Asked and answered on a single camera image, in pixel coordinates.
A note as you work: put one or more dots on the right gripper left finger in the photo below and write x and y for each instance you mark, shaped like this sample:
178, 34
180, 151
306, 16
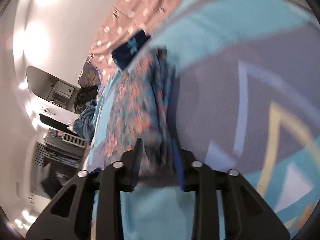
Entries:
69, 214

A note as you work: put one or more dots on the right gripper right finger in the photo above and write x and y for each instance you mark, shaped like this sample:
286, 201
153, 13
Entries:
245, 213

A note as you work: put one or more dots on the floral teal shirt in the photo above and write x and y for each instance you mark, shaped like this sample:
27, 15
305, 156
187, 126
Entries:
139, 111

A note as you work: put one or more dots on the black clothes pile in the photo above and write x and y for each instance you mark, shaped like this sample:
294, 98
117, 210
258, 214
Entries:
84, 95

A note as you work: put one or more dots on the white ladder rack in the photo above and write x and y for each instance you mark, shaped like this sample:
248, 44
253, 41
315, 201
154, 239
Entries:
74, 140

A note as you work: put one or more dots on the dark blue towel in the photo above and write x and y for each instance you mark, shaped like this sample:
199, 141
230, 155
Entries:
83, 125

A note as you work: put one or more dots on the purple tree print pillow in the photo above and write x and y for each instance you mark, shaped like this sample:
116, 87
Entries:
89, 76

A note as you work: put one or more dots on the blue grey bedspread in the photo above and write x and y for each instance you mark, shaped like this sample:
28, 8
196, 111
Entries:
245, 96

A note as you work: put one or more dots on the navy star fleece garment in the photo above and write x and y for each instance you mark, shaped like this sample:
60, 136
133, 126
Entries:
124, 53

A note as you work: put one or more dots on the pink polka dot sheet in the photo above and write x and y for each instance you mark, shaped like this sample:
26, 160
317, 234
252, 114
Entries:
126, 18

